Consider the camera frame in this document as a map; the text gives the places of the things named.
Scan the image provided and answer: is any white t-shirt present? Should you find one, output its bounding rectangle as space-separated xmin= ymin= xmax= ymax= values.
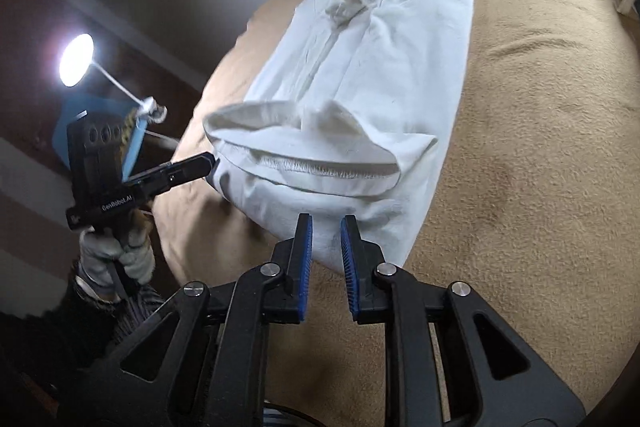
xmin=203 ymin=0 xmax=474 ymax=270

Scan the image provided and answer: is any gloved left hand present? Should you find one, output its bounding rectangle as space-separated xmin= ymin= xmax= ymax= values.
xmin=78 ymin=225 xmax=155 ymax=288

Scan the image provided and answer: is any white clip desk lamp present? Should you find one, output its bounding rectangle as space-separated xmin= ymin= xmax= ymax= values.
xmin=57 ymin=31 xmax=170 ymax=125

